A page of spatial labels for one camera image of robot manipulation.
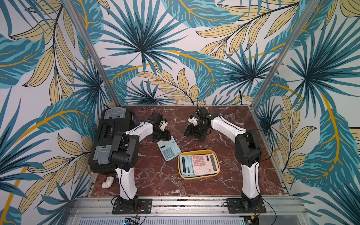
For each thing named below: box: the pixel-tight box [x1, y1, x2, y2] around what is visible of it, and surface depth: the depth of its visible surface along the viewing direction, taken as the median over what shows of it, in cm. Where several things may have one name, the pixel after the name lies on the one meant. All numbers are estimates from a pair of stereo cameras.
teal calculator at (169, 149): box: [157, 135, 182, 162], surface depth 94 cm
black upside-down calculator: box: [183, 129, 211, 142], surface depth 85 cm
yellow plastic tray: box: [177, 149, 221, 180], surface depth 83 cm
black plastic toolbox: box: [89, 105, 137, 175], surface depth 88 cm
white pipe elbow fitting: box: [102, 176, 115, 189], surface depth 80 cm
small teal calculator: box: [180, 154, 200, 178], surface depth 83 cm
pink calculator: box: [191, 153, 219, 176], surface depth 83 cm
